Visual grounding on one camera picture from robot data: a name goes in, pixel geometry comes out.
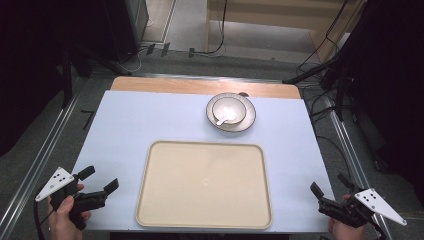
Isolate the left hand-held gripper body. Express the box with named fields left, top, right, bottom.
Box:
left=34, top=166, right=108, bottom=232

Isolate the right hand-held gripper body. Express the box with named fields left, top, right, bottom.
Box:
left=317, top=187, right=408, bottom=235

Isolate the person's left hand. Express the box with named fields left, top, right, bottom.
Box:
left=47, top=183, right=92, bottom=240

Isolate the person's right hand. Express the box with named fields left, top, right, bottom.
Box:
left=327, top=194, right=368, bottom=240

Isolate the pale blue table mat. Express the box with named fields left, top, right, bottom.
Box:
left=71, top=89, right=335, bottom=234

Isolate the beige plastic tray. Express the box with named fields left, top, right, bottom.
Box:
left=135, top=140, right=273, bottom=230

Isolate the black metal stand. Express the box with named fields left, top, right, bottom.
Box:
left=61, top=46, right=133, bottom=109
left=282, top=0, right=368, bottom=122

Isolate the white cup on saucer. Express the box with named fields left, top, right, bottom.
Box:
left=205, top=92, right=257, bottom=133

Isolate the white ceramic spoon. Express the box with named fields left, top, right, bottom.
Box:
left=215, top=111, right=238, bottom=127

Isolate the white bowl with dark rim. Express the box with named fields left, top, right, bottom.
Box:
left=211, top=96, right=248, bottom=127

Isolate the dark cabinet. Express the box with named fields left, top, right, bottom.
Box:
left=103, top=0, right=150, bottom=63

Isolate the light wooden shelf unit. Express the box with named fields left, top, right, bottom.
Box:
left=204, top=0, right=366, bottom=64

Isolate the metal floor rail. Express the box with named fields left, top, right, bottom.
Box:
left=328, top=106, right=396, bottom=240
left=0, top=94, right=81, bottom=240

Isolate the black floor cable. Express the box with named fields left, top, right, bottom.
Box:
left=316, top=134, right=353, bottom=181

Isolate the black cable with plug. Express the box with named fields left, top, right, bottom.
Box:
left=188, top=0, right=229, bottom=59

